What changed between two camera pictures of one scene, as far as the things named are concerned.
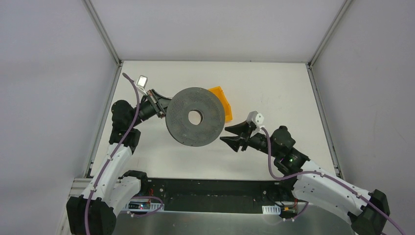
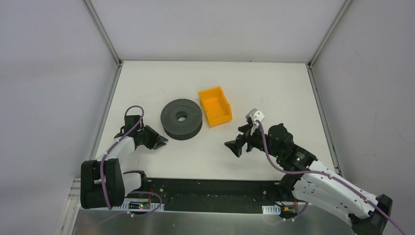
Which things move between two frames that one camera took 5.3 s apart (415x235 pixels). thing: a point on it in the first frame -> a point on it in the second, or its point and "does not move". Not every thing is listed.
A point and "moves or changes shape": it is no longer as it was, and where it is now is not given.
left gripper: [155, 103] -> [148, 136]
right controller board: [288, 212] does not move
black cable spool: [177, 113] moves or changes shape
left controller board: [139, 205] does not move
